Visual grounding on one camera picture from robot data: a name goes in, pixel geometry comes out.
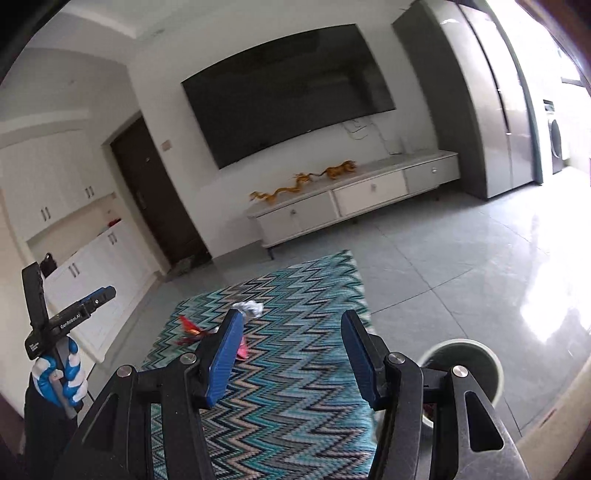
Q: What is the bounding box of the pink red wrapper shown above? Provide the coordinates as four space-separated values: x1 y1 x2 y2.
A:
236 337 249 361

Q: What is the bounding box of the red orange snack bag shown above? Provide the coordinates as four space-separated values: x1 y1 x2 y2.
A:
176 315 218 347

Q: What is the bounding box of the silver grey foil wrapper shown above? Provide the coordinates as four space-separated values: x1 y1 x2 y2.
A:
232 300 264 320

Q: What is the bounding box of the round white trash bin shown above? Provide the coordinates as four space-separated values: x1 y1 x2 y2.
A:
418 338 505 409

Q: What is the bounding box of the blue white gloved hand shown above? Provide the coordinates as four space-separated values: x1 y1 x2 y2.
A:
31 337 88 409

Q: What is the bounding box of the black bag on shelf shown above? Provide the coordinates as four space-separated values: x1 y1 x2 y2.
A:
39 252 58 278

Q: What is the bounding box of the zigzag teal patterned rug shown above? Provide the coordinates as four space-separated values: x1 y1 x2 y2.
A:
143 250 377 479

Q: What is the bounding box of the grey door mat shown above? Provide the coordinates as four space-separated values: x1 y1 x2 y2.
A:
164 256 209 282

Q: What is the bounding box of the dark brown entrance door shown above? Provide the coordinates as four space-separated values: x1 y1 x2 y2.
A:
110 118 211 267

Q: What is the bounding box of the white low TV cabinet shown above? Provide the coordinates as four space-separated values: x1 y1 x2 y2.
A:
245 150 460 250

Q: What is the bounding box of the golden dragon figurine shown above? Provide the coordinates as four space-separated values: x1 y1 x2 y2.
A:
249 173 315 204

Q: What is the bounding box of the golden tiger figurine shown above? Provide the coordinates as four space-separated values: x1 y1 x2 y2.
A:
318 160 356 180

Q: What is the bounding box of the grey double-door refrigerator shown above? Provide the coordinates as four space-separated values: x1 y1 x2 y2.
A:
393 1 536 200

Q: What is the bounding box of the white wall cupboard unit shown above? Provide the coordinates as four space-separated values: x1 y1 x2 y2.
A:
1 130 156 363

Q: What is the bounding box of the large black wall television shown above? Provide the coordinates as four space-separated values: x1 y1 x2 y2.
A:
182 24 396 168

